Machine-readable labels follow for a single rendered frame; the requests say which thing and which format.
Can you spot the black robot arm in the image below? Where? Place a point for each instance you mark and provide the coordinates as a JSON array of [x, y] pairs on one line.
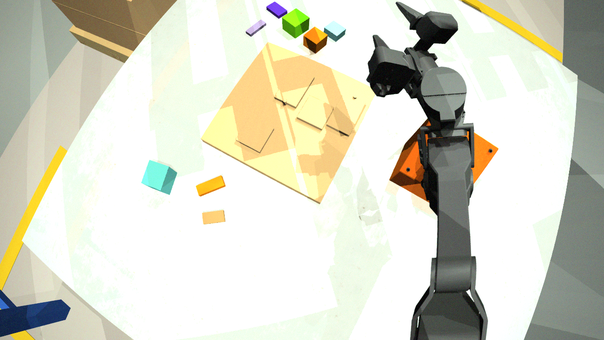
[[445, 311]]

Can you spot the purple flat block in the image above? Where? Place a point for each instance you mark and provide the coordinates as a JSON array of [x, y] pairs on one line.
[[276, 9]]

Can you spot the turquoise cube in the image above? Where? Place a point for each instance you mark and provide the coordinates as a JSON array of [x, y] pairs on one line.
[[159, 177]]

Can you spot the pale yellow square board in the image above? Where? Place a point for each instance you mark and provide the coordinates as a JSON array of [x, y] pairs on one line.
[[291, 119]]

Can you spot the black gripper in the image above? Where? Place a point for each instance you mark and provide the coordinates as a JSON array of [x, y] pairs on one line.
[[432, 27]]

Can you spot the green cube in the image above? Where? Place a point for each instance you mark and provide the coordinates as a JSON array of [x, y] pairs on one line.
[[295, 23]]

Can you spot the light teal cube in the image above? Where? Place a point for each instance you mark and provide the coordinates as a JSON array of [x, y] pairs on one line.
[[334, 31]]

